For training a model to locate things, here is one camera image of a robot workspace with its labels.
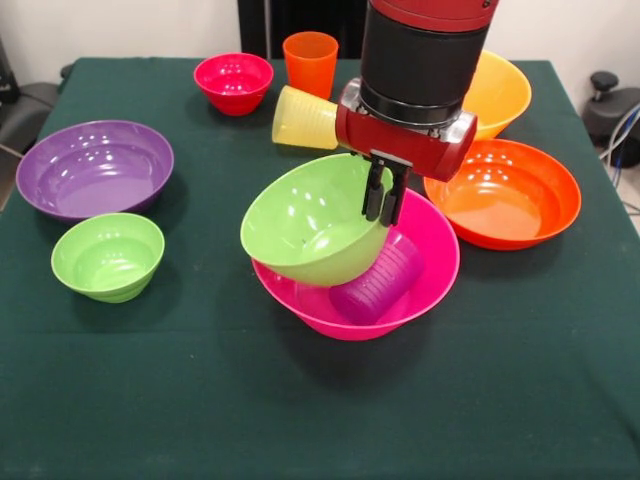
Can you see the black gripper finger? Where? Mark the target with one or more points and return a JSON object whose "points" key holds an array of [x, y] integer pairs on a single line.
{"points": [[392, 205], [375, 195]]}

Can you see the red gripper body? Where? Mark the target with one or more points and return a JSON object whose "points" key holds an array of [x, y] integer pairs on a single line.
{"points": [[405, 145]]}

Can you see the pink bowl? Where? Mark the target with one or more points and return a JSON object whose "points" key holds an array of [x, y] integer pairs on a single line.
{"points": [[430, 260]]}

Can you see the large green bowl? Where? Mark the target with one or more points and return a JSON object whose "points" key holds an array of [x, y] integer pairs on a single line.
{"points": [[310, 235]]}

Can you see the purple cup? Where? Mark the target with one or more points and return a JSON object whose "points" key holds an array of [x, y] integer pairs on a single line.
{"points": [[375, 290]]}

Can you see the yellow cup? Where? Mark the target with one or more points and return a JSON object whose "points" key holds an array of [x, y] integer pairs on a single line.
{"points": [[305, 120]]}

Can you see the yellow bowl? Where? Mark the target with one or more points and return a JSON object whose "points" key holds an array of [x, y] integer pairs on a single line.
{"points": [[500, 95]]}

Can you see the orange bowl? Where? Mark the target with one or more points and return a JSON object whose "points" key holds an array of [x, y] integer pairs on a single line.
{"points": [[510, 205]]}

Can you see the orange cup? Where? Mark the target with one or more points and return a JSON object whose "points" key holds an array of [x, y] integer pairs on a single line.
{"points": [[310, 70]]}

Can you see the red bowl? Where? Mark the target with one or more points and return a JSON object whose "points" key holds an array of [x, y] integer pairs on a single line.
{"points": [[235, 85]]}

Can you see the black round equipment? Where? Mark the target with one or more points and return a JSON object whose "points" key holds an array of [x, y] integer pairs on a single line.
{"points": [[607, 110]]}

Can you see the small green bowl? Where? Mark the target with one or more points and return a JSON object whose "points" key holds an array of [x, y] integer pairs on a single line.
{"points": [[107, 260]]}

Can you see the purple bowl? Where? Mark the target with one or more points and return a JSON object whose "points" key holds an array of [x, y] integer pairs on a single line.
{"points": [[95, 175]]}

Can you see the dark green tablecloth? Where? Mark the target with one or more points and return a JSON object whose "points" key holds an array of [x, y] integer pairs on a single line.
{"points": [[150, 375]]}

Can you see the dark grey chair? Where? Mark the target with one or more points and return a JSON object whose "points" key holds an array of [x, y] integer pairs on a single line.
{"points": [[30, 110]]}

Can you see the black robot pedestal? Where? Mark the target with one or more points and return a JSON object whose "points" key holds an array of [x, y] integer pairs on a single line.
{"points": [[300, 15]]}

